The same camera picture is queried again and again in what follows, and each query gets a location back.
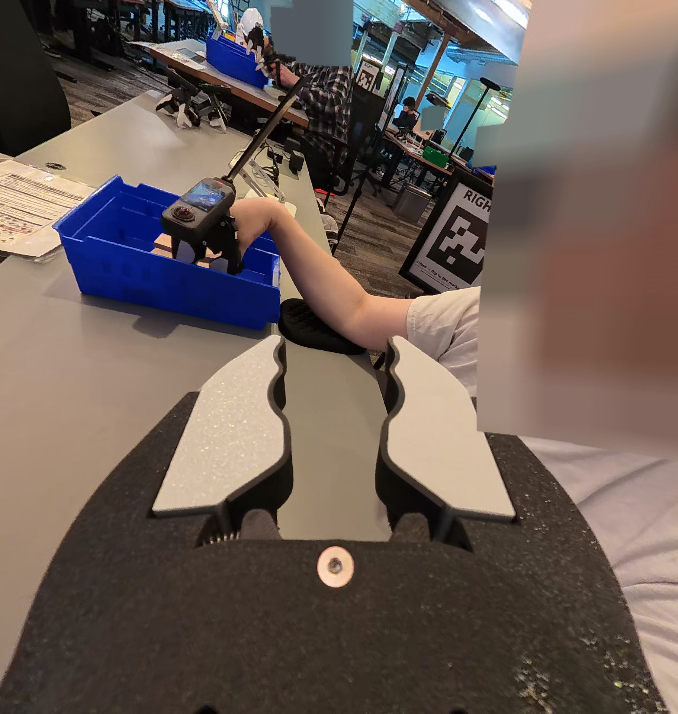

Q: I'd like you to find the brown long desk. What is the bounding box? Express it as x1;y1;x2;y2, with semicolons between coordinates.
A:
146;38;311;130

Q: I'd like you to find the small tag sign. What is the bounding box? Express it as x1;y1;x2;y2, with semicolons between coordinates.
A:
354;58;382;93

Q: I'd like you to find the black framed tag sign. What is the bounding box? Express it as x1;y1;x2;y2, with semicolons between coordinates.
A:
399;166;494;295

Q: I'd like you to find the black pole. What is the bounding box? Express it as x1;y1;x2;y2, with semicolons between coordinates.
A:
226;74;314;182

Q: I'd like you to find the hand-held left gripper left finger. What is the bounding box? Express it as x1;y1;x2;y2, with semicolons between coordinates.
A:
151;335;294;525

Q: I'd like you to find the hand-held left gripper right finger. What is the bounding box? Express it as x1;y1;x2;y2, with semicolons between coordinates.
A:
376;336;516;528

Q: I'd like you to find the group of wooden cubes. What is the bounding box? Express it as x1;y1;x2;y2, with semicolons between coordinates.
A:
152;233;224;270

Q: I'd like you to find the grey trash bin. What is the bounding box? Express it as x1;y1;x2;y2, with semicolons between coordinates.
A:
393;184;432;225

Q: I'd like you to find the blue plastic bin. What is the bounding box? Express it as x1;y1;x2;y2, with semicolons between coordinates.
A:
205;35;270;90
53;174;283;331

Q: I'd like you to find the white jointed arm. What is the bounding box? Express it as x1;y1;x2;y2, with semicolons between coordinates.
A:
244;159;298;219

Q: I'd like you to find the person's right forearm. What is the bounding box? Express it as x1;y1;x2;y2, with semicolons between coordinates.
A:
255;209;419;353

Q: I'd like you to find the black office chair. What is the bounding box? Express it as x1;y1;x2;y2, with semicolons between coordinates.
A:
311;89;385;197

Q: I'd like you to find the person's right hand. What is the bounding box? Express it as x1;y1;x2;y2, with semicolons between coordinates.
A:
229;197;285;253

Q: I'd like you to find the spare gripper device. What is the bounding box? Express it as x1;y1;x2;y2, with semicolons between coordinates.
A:
196;84;232;132
156;84;203;130

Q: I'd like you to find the black floor lamp stand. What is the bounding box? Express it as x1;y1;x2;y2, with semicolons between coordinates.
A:
449;77;502;160

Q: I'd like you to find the printed paper sheet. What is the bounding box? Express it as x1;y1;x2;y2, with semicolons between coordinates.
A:
0;161;95;263

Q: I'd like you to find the black padded elbow rest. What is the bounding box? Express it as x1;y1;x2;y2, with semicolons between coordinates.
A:
277;298;369;356

